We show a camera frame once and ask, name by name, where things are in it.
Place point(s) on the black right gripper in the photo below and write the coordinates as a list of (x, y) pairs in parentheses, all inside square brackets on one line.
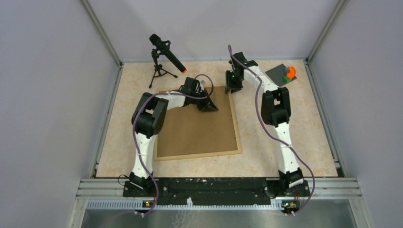
[(228, 86)]

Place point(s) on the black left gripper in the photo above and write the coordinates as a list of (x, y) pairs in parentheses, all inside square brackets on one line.
[(210, 107)]

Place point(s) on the brown cardboard backing board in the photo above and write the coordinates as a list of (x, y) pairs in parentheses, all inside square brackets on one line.
[(198, 132)]

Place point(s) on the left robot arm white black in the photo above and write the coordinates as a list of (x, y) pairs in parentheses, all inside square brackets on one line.
[(148, 119)]

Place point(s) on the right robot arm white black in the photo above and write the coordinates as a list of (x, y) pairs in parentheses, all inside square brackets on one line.
[(275, 111)]

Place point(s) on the grey building brick baseplate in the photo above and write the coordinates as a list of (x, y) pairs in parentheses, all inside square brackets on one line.
[(276, 74)]

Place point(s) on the colourful toy brick stack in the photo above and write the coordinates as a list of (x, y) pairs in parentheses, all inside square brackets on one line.
[(290, 74)]

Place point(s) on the black mini tripod stand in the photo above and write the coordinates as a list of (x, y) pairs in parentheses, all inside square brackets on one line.
[(159, 71)]

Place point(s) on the black microphone orange tip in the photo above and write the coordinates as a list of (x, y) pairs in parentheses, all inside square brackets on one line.
[(163, 48)]

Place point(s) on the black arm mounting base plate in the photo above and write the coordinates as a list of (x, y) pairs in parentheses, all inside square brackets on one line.
[(215, 191)]

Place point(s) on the aluminium front rail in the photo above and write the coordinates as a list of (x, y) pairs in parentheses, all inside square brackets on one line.
[(108, 194)]

